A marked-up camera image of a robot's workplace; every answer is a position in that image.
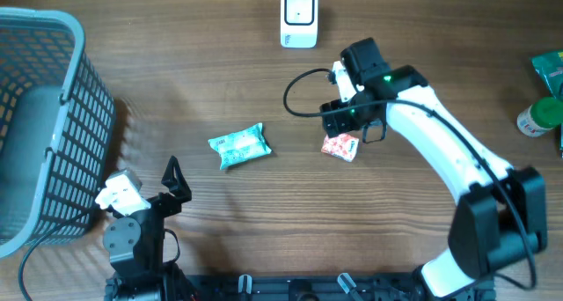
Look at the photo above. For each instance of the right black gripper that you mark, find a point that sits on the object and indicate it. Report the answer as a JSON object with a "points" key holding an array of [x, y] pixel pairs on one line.
{"points": [[336, 122]]}

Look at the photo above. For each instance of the grey plastic shopping basket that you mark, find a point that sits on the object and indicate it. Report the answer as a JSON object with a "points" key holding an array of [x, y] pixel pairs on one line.
{"points": [[57, 118]]}

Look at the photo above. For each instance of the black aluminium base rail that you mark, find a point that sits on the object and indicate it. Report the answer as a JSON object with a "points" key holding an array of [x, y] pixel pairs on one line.
{"points": [[308, 288]]}

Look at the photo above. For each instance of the teal tissue pack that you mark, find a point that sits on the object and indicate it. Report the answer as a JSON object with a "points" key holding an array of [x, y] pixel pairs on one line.
{"points": [[239, 147]]}

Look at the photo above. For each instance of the red tissue pack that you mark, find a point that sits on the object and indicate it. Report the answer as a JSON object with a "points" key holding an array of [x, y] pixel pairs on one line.
{"points": [[343, 146]]}

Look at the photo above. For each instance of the green lid jar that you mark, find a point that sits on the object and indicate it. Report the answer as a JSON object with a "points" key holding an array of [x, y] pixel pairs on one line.
{"points": [[541, 117]]}

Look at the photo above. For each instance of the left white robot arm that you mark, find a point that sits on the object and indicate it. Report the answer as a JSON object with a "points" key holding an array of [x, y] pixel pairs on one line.
{"points": [[136, 253]]}

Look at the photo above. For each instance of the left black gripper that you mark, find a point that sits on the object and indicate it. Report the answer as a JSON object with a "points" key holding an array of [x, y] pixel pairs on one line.
{"points": [[178, 187]]}

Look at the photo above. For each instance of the green white packaged product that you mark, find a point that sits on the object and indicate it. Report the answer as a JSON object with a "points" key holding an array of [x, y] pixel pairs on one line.
{"points": [[549, 68]]}

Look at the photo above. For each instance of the small green white packet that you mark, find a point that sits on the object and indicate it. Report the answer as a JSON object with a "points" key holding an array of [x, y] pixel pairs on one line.
{"points": [[561, 141]]}

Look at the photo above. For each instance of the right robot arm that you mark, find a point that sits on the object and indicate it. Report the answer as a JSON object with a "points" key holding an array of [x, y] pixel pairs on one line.
{"points": [[500, 216]]}

